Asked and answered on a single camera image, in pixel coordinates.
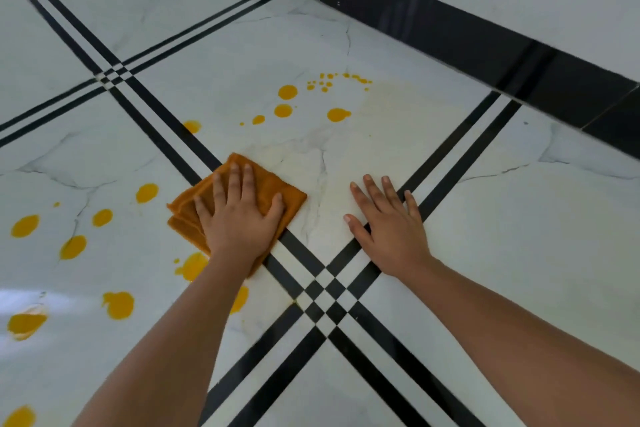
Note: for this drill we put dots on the person's left hand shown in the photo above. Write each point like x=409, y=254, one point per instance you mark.
x=239, y=234

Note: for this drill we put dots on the person's right hand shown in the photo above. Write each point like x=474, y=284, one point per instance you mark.
x=395, y=241

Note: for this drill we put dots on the person's left little finger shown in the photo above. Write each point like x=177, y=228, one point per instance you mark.
x=202, y=214

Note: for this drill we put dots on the person's left thumb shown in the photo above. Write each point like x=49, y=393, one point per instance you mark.
x=275, y=214

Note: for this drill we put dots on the person's right little finger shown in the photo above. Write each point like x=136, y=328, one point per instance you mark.
x=414, y=206

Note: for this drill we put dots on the person's right middle finger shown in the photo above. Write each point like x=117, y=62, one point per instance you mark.
x=377, y=195

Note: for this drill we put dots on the person's left middle finger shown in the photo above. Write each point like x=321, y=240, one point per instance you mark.
x=234, y=186

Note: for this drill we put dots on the person's right thumb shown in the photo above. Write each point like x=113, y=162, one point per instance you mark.
x=357, y=231

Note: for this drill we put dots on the orange cleaning cloth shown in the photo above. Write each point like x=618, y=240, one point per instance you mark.
x=270, y=189

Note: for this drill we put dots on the person's left forearm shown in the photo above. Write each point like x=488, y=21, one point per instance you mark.
x=175, y=346

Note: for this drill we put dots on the person's right forearm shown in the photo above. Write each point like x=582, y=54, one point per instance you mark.
x=510, y=346

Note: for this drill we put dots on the yellow liquid spill drops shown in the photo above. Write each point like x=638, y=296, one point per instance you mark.
x=287, y=92

